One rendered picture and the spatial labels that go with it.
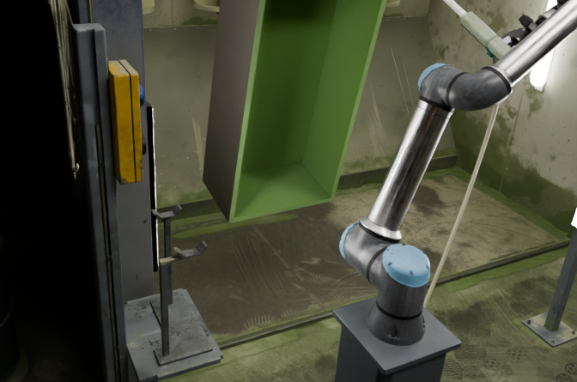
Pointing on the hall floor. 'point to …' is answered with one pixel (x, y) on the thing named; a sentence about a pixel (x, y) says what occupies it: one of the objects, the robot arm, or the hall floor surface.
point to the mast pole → (563, 286)
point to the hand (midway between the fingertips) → (495, 54)
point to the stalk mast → (101, 194)
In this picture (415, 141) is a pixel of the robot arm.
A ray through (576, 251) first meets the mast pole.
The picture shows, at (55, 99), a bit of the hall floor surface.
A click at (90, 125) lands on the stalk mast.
